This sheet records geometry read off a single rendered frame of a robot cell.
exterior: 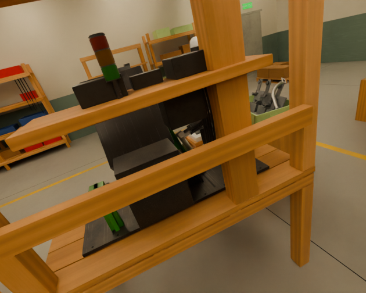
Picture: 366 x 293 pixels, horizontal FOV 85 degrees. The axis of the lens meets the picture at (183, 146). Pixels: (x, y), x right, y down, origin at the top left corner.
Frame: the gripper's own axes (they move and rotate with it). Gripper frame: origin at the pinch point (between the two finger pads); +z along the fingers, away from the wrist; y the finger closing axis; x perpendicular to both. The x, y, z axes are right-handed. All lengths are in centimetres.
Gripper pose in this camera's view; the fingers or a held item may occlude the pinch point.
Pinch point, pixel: (183, 134)
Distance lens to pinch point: 115.2
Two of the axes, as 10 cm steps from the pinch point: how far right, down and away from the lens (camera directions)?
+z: -8.1, 5.7, -0.9
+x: 5.7, 7.7, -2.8
